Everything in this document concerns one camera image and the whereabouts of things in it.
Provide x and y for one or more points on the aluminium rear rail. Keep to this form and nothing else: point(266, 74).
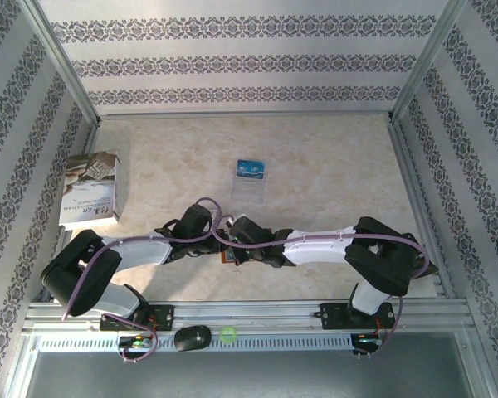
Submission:
point(245, 115)

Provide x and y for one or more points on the black computer mouse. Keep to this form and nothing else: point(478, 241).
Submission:
point(192, 338)

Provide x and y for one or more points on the long aluminium mounting rail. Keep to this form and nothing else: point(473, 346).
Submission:
point(253, 311)

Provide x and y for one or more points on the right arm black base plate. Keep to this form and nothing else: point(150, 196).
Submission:
point(334, 317)

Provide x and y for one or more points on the brown leather card holder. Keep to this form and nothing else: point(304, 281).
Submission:
point(225, 259)

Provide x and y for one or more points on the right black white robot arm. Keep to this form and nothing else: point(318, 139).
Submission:
point(386, 261)

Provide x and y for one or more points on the grey metal panel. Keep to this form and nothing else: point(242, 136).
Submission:
point(249, 377)

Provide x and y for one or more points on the green tape roll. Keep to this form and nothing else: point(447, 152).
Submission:
point(228, 335)

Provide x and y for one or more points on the paperback book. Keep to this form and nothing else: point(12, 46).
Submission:
point(89, 186)

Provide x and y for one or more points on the blue VIP card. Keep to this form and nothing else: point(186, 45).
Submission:
point(251, 169)

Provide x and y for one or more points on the small controller board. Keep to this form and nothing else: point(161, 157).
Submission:
point(367, 341)
point(137, 342)

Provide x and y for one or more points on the aluminium side rail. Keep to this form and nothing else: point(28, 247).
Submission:
point(92, 137)
point(415, 186)

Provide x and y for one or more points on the aluminium frame post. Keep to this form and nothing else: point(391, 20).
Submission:
point(426, 62)
point(63, 62)

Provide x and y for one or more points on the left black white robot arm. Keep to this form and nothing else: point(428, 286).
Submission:
point(79, 278)

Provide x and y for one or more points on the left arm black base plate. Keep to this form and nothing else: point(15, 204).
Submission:
point(164, 317)

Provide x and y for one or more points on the clear plastic sleeve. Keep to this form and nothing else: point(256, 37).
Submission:
point(250, 190)

